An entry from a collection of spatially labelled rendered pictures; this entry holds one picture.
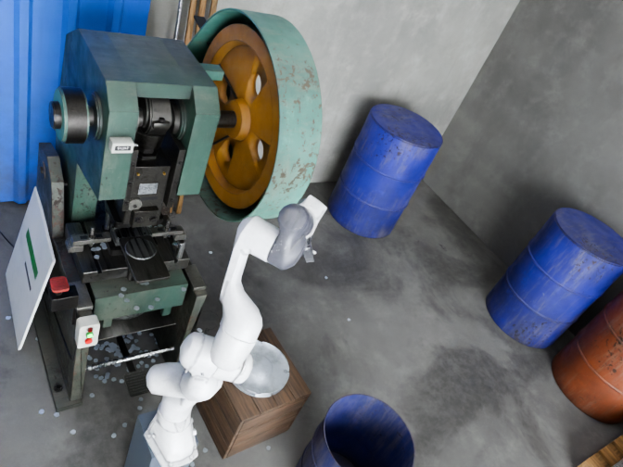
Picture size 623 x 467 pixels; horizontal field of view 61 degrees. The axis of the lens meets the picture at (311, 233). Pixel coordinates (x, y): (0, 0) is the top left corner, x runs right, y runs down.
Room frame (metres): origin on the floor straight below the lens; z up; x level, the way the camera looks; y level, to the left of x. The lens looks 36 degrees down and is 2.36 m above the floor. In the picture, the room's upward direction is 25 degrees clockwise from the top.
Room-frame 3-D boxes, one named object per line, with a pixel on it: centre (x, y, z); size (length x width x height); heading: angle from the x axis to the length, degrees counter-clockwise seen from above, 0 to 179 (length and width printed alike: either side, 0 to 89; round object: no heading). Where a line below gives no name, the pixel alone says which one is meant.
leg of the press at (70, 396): (1.54, 0.99, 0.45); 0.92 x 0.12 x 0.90; 46
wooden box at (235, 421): (1.58, -0.04, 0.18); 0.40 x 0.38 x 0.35; 49
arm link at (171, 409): (1.10, 0.15, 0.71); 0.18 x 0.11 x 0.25; 119
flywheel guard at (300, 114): (1.95, 0.55, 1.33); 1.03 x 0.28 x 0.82; 46
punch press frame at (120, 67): (1.74, 0.81, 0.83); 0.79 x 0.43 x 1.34; 46
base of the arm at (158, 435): (1.05, 0.15, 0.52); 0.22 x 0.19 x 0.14; 46
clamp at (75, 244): (1.51, 0.82, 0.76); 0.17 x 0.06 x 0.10; 136
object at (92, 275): (1.64, 0.71, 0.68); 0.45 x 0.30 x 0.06; 136
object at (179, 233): (1.76, 0.59, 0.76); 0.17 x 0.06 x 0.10; 136
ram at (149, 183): (1.61, 0.68, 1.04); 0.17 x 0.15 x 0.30; 46
